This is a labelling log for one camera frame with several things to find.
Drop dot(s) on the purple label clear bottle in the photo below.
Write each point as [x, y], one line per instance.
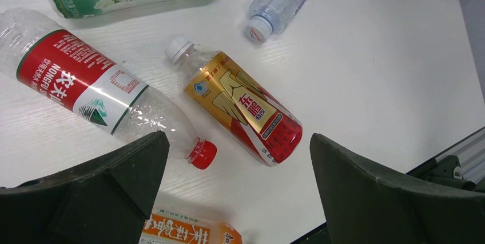
[270, 17]

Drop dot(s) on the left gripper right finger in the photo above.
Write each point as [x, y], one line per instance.
[366, 202]

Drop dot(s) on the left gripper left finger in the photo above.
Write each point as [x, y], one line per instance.
[104, 200]

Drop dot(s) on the gold red energy drink bottle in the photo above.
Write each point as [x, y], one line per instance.
[235, 100]

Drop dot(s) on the red Nongfu label bottle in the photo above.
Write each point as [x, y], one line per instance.
[41, 54]

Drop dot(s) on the orange tea bottle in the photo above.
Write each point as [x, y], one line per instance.
[165, 226]

